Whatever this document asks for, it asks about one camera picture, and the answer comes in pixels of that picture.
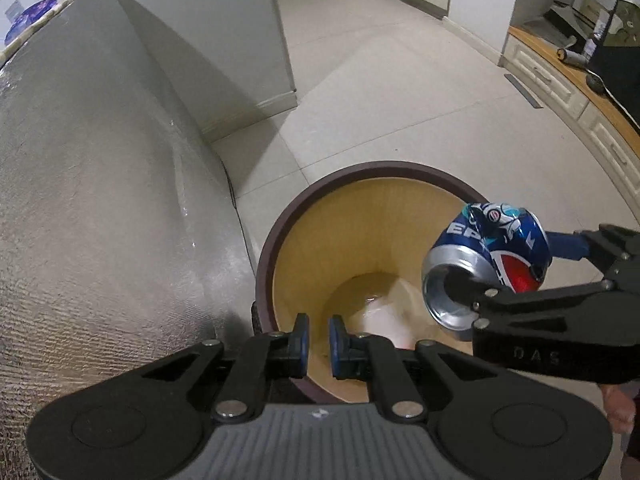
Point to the brown rimmed wooden bin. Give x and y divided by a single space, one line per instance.
350 240

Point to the white wooden-top sideboard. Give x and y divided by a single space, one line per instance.
550 75

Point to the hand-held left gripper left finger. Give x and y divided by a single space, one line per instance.
300 347

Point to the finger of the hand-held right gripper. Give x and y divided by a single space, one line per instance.
540 305
565 245

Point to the blue soda can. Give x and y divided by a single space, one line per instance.
500 250

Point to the purple patterned cloth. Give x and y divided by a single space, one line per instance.
35 15

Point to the person's right hand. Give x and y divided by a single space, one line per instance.
620 407

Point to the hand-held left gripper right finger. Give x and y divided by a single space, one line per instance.
336 347

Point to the grey floor strip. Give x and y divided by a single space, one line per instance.
522 91

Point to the grey flat tray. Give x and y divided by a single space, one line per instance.
555 25

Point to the black box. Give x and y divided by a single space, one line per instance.
617 65

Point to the grey cylindrical roller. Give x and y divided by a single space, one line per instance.
572 56

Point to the silver foil insulation sheet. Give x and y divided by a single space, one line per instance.
100 185

